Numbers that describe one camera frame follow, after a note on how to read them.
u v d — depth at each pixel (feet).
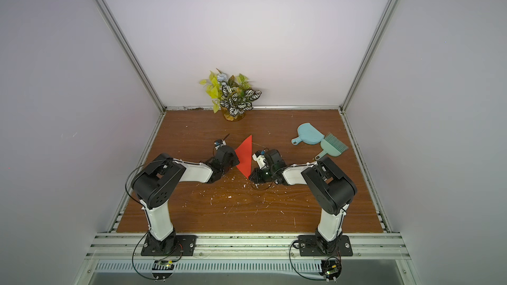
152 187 1.65
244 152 3.31
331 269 2.30
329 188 1.58
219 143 2.91
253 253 2.38
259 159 2.87
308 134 3.53
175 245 2.31
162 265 2.35
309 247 2.38
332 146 3.37
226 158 2.55
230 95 3.11
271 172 2.45
